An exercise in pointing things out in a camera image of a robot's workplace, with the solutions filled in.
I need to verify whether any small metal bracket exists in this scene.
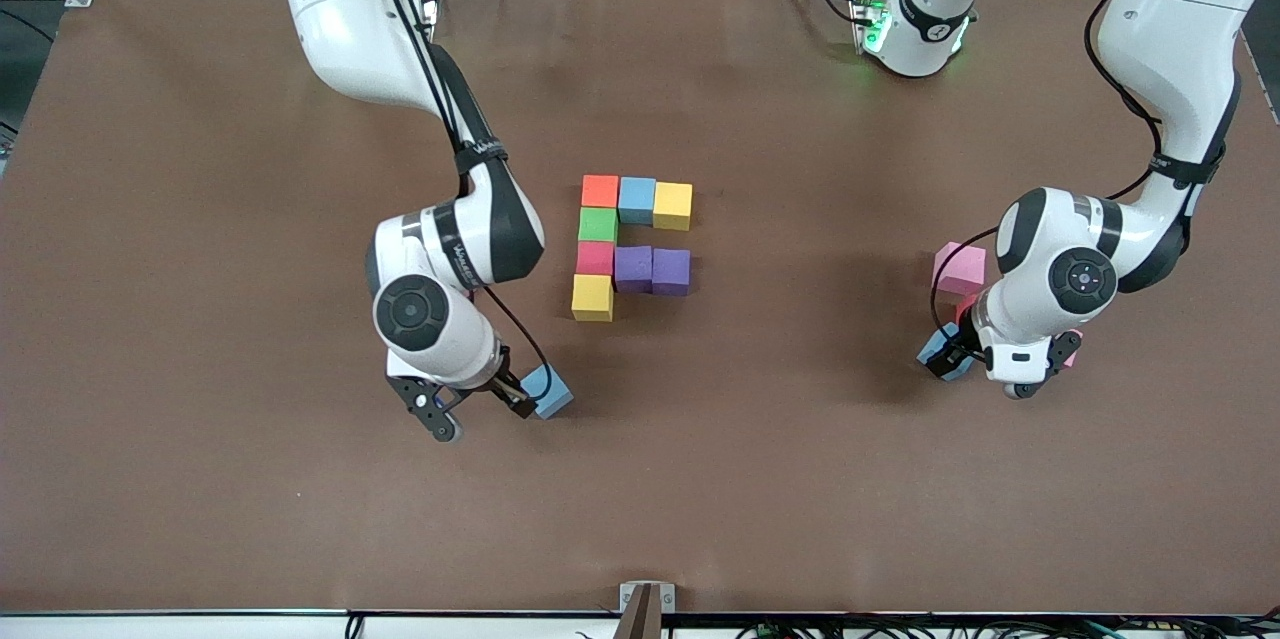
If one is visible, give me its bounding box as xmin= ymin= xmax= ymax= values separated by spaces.
xmin=619 ymin=581 xmax=676 ymax=639

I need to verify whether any blue foam block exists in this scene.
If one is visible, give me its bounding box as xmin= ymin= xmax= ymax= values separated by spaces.
xmin=618 ymin=177 xmax=658 ymax=226
xmin=917 ymin=324 xmax=977 ymax=382
xmin=520 ymin=364 xmax=575 ymax=420

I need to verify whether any large table mat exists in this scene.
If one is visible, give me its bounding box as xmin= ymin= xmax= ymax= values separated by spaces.
xmin=0 ymin=0 xmax=1280 ymax=615

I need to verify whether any white table frame rail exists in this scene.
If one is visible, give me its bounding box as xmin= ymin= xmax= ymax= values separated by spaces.
xmin=0 ymin=612 xmax=1280 ymax=639

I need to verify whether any yellow foam block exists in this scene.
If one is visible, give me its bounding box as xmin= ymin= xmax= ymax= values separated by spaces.
xmin=653 ymin=182 xmax=693 ymax=232
xmin=571 ymin=274 xmax=614 ymax=323

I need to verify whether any purple foam block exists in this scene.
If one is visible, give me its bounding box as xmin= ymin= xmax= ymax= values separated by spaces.
xmin=651 ymin=248 xmax=692 ymax=297
xmin=613 ymin=245 xmax=654 ymax=294

